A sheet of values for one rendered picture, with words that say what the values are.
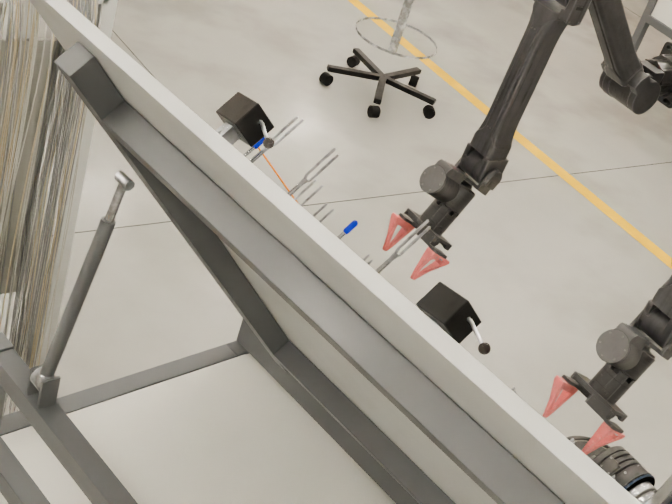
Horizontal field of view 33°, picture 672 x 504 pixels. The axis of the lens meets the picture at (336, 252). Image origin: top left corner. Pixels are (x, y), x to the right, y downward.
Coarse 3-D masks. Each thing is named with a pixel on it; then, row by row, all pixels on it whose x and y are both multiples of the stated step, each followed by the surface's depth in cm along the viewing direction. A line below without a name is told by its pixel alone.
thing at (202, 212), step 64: (64, 64) 138; (128, 128) 142; (192, 192) 135; (256, 256) 128; (256, 320) 196; (320, 320) 122; (320, 384) 201; (384, 384) 116; (384, 448) 192; (448, 448) 111
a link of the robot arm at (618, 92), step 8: (648, 64) 231; (648, 72) 229; (656, 72) 229; (656, 80) 230; (608, 88) 232; (616, 88) 230; (624, 88) 228; (616, 96) 231; (624, 96) 228; (624, 104) 230
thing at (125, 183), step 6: (120, 174) 156; (120, 180) 156; (126, 180) 156; (120, 186) 156; (126, 186) 155; (132, 186) 156; (120, 192) 157; (114, 198) 157; (120, 198) 157; (114, 204) 157; (108, 210) 158; (114, 210) 158; (108, 216) 158; (114, 216) 159
